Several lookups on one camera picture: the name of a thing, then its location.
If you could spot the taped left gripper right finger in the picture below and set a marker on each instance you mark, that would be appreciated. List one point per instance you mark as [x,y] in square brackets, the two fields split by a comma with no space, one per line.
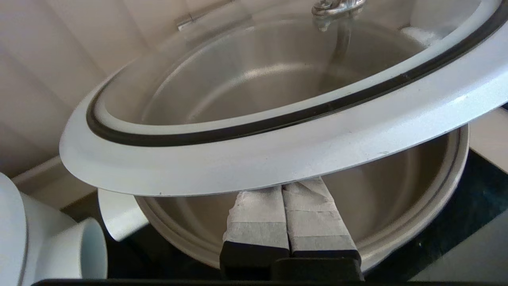
[313,218]

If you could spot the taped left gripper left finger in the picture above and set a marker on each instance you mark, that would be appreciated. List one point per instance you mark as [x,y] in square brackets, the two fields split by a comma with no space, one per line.
[258,222]

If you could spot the black glass cooktop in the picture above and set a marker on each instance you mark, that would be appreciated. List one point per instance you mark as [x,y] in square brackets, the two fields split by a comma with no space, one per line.
[456,238]

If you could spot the glass lid white rim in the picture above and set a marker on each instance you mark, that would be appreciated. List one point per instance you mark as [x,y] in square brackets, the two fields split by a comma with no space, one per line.
[278,155]

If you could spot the white cooking pot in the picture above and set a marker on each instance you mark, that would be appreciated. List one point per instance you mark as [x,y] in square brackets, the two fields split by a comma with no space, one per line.
[397,198]
[47,246]

